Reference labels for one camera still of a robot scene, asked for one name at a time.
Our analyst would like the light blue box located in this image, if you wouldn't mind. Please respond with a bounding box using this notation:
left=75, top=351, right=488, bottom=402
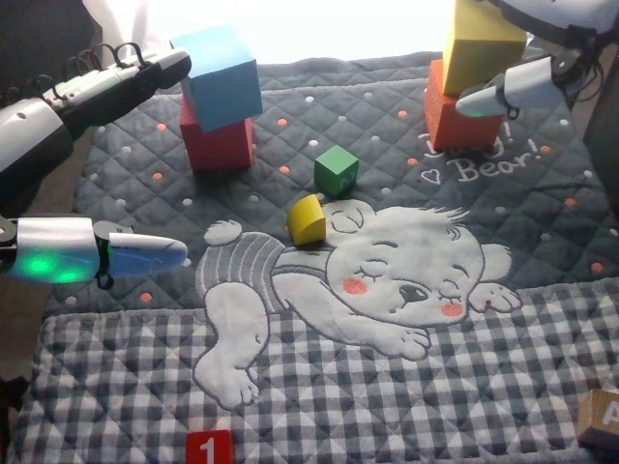
left=169, top=24, right=265, bottom=134

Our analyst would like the grey quilt with bear print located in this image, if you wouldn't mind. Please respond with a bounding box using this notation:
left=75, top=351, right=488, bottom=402
left=9, top=45, right=619, bottom=464

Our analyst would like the large orange cube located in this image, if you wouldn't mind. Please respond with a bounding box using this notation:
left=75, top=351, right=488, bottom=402
left=424, top=59, right=507, bottom=151

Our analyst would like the wooden letter block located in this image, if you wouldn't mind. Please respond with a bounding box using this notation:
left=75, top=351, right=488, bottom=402
left=576, top=389, right=619, bottom=453

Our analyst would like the small yellow cube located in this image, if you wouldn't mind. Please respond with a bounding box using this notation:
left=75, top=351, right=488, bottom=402
left=286, top=193, right=330, bottom=247

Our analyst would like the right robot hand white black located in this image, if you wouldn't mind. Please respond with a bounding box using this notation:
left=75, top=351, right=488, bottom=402
left=456, top=0, right=619, bottom=120

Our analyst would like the small green cube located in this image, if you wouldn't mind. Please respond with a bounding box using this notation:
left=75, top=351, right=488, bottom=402
left=313, top=145, right=360, bottom=198

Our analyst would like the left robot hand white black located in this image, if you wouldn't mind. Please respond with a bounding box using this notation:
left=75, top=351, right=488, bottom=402
left=0, top=42, right=193, bottom=291

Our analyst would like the large red foam block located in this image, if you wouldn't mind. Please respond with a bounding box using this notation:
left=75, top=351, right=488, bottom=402
left=179, top=94, right=256, bottom=173

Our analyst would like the large yellow foam block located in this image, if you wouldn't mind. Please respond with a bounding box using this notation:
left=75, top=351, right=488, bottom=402
left=442, top=0, right=527, bottom=97

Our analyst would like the small red cube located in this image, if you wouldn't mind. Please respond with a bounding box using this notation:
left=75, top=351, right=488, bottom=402
left=186, top=429, right=235, bottom=464

